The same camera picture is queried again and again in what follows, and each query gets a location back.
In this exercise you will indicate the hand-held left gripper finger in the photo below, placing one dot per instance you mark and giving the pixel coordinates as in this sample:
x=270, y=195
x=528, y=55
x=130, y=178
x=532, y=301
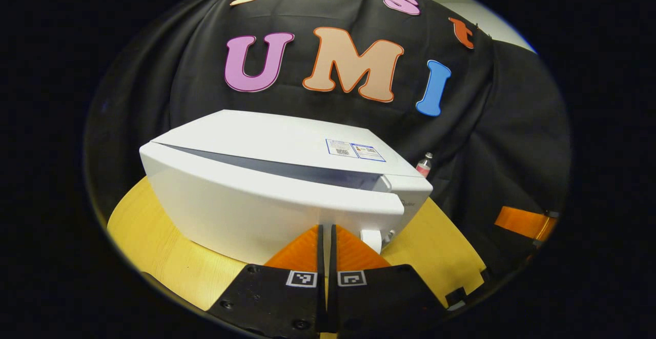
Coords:
x=321, y=257
x=333, y=257

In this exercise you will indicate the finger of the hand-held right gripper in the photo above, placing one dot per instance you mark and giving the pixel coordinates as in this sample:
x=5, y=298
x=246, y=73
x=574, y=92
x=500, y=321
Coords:
x=523, y=222

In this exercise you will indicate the white microwave oven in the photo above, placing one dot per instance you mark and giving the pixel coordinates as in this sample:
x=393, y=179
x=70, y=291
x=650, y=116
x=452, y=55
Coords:
x=256, y=211

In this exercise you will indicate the black backdrop cloth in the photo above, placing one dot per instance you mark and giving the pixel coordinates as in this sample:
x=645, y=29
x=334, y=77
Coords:
x=512, y=139

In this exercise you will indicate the small black object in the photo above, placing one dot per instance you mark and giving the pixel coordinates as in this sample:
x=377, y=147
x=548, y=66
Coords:
x=456, y=298

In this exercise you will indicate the clear bottle with pink label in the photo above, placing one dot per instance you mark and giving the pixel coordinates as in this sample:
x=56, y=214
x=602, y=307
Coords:
x=424, y=167

